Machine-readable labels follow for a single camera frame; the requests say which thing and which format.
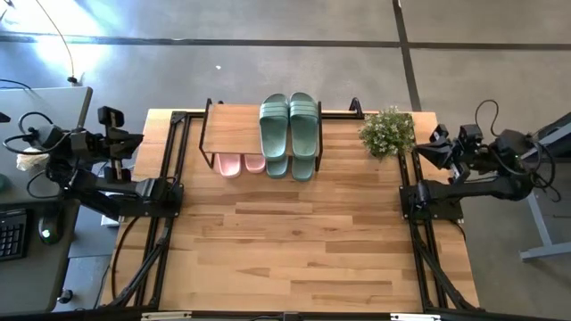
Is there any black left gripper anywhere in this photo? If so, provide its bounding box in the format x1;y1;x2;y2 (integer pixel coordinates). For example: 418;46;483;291
70;106;145;184

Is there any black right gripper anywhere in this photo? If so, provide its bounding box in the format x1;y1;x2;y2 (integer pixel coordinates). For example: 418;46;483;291
418;124;490;185

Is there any green rubber slide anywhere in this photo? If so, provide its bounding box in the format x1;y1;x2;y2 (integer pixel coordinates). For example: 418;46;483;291
259;93;291;163
266;155;290;180
291;155;317;183
288;91;320;161

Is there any potted green plant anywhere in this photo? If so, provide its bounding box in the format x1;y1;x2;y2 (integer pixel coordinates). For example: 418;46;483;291
358;105;417;161

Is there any crumpled white paper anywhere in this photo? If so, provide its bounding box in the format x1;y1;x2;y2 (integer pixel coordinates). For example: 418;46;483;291
16;148;39;173

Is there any black computer mouse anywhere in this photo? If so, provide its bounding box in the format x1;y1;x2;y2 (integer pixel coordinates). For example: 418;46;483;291
37;209;64;246

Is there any grey desk with metal legs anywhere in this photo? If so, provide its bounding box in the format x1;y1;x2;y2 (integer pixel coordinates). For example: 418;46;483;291
519;111;571;262

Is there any black keyboard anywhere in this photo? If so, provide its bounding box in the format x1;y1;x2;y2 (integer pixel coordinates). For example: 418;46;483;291
0;209;28;262

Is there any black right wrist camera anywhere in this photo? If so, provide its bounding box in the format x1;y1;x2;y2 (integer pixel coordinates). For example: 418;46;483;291
459;124;484;144

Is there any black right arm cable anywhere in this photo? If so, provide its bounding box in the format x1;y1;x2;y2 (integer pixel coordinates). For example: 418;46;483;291
474;98;562;204

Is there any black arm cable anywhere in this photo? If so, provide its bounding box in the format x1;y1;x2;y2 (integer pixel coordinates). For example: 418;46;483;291
474;98;562;204
2;111;63;201

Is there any black aluminium rig frame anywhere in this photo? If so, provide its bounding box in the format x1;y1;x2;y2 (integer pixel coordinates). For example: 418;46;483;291
100;96;483;321

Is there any wooden shelf with black frame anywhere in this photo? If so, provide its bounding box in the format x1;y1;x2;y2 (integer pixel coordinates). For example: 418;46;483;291
199;97;325;173

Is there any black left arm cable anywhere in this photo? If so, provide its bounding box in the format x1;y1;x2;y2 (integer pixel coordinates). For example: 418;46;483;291
2;111;63;201

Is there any black cable loop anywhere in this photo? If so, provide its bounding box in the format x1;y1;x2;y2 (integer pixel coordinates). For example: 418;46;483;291
110;216;140;300

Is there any yellow hanging cable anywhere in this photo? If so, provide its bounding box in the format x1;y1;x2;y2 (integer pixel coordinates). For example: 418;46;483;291
34;0;79;86

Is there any black floor cable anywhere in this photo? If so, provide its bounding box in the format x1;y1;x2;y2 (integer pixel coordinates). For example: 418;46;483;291
0;78;33;91

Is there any silver metal bracket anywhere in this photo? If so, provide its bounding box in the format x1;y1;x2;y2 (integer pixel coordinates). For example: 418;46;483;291
390;313;443;321
141;311;194;321

